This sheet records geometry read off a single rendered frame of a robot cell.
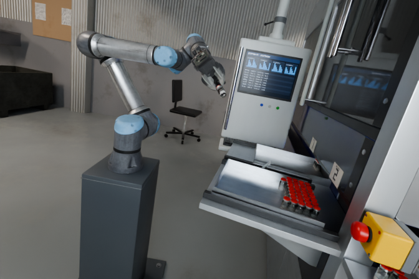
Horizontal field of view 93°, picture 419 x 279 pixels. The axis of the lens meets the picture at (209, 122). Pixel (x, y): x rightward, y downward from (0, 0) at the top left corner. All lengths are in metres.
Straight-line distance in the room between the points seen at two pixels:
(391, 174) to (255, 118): 1.07
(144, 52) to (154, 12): 3.63
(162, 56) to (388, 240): 0.78
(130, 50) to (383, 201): 0.90
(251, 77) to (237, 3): 2.93
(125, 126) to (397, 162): 0.85
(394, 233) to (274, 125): 1.13
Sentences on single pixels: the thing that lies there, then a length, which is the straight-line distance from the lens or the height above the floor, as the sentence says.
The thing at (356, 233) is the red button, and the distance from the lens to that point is 0.58.
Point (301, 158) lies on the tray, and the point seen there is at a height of 0.90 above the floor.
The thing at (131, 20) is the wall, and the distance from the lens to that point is 4.57.
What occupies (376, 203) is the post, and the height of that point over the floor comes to 1.04.
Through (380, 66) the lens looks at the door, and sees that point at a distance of 0.77.
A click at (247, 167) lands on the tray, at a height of 0.90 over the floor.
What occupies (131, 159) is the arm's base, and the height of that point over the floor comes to 0.85.
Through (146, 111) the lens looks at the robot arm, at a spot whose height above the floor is 1.03.
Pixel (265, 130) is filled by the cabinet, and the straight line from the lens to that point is 1.58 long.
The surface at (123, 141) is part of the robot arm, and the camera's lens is 0.90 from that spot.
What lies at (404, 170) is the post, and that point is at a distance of 0.62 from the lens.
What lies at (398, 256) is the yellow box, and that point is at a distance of 0.60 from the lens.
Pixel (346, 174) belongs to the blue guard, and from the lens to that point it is 0.74.
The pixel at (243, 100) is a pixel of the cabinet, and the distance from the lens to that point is 1.52.
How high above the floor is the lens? 1.27
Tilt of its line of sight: 14 degrees down
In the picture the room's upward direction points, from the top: 11 degrees clockwise
